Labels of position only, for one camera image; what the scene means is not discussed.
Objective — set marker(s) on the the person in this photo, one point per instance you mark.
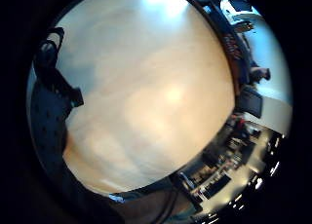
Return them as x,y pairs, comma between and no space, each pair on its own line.
233,47

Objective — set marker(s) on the white desk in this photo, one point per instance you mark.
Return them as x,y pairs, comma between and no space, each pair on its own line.
242,21

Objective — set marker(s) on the dark laptop screen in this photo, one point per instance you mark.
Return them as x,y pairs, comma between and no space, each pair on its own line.
240,5

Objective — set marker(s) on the black keyboard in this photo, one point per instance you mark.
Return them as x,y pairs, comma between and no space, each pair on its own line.
216,186

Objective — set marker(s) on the black computer monitor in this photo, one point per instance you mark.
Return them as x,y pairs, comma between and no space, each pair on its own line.
251,102

